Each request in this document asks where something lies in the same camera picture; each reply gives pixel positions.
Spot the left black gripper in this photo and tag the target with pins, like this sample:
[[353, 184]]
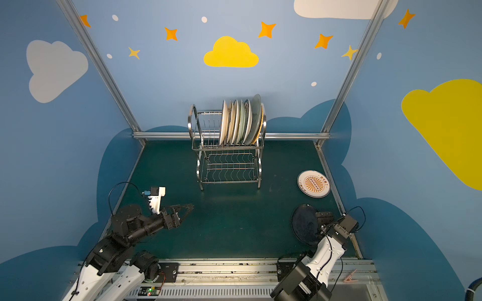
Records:
[[167, 217]]

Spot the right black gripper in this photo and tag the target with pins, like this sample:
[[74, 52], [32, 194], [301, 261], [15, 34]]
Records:
[[323, 219]]

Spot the dark navy plate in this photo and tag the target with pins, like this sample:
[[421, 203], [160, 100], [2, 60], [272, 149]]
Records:
[[305, 226]]

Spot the white plate grey emblem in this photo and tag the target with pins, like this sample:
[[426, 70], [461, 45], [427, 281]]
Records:
[[235, 122]]

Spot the cream floral plate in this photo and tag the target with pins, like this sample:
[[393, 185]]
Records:
[[230, 123]]

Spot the orange sunburst plate front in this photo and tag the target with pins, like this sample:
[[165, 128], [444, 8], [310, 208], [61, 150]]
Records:
[[224, 123]]

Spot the orange sunburst plate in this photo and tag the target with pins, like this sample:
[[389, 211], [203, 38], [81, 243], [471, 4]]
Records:
[[224, 123], [314, 184]]

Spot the light green flower plate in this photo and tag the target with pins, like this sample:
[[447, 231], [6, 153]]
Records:
[[241, 121]]

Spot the white plate dark lettered rim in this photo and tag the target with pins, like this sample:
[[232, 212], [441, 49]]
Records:
[[247, 127]]

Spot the plain pale green plate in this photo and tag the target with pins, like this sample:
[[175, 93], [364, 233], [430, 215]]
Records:
[[256, 118]]

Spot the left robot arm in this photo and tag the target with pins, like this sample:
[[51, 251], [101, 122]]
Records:
[[112, 269]]

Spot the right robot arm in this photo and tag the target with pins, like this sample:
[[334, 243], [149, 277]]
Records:
[[308, 280]]

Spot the stainless steel dish rack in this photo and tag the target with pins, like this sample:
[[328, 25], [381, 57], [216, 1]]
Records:
[[222, 164]]

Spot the orange sunburst plate right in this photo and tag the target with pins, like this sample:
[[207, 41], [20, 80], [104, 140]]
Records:
[[314, 184]]

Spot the pink clothes peg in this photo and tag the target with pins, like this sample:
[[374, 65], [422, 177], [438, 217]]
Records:
[[349, 278]]

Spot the left controller board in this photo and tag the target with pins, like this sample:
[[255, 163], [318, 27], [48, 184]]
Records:
[[149, 291]]

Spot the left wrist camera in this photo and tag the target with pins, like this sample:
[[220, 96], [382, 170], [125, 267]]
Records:
[[153, 197]]

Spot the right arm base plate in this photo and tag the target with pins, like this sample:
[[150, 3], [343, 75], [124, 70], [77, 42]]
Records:
[[284, 266]]

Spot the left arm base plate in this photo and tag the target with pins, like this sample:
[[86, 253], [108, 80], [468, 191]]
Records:
[[168, 272]]

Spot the rear aluminium frame bar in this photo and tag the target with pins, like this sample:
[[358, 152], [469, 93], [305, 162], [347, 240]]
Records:
[[267, 135]]

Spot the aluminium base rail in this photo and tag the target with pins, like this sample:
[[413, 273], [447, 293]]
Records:
[[255, 279]]

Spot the left aluminium frame post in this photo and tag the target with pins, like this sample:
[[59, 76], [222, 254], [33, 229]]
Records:
[[70, 12]]

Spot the aluminium frame post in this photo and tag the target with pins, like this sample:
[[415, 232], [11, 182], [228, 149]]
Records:
[[355, 66], [70, 12]]

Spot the right aluminium frame post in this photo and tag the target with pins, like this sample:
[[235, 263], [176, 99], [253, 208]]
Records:
[[355, 66]]

